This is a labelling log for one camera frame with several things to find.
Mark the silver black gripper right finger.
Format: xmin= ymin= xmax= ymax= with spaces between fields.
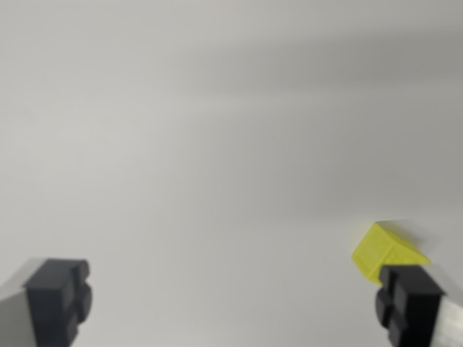
xmin=374 ymin=265 xmax=463 ymax=347

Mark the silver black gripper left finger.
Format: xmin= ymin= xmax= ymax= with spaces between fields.
xmin=0 ymin=257 xmax=93 ymax=347

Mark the yellow plastic cube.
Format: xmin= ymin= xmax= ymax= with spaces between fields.
xmin=350 ymin=221 xmax=432 ymax=288

